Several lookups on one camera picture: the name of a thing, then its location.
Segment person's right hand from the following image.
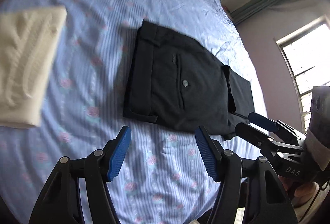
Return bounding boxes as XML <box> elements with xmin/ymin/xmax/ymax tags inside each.
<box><xmin>282</xmin><ymin>178</ymin><xmax>320</xmax><ymax>207</ymax></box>

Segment folded white garment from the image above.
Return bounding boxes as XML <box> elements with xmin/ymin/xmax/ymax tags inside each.
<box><xmin>0</xmin><ymin>5</ymin><xmax>67</xmax><ymax>129</ymax></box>

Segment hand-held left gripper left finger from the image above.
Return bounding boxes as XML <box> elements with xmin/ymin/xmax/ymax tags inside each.
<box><xmin>28</xmin><ymin>126</ymin><xmax>132</xmax><ymax>224</ymax></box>

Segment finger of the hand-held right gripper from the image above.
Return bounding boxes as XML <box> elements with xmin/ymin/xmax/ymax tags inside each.
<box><xmin>235</xmin><ymin>122</ymin><xmax>305</xmax><ymax>156</ymax></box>
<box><xmin>248</xmin><ymin>112</ymin><xmax>307</xmax><ymax>146</ymax></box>

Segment black pants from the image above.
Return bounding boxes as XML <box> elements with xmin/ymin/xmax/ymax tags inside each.
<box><xmin>122</xmin><ymin>20</ymin><xmax>256</xmax><ymax>140</ymax></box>

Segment window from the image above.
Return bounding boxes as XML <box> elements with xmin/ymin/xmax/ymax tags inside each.
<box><xmin>276</xmin><ymin>15</ymin><xmax>330</xmax><ymax>134</ymax></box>

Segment person's right forearm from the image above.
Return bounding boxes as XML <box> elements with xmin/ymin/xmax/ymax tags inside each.
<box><xmin>294</xmin><ymin>185</ymin><xmax>330</xmax><ymax>223</ymax></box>

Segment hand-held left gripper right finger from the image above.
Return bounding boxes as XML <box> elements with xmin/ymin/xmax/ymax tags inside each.
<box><xmin>195</xmin><ymin>125</ymin><xmax>297</xmax><ymax>224</ymax></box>

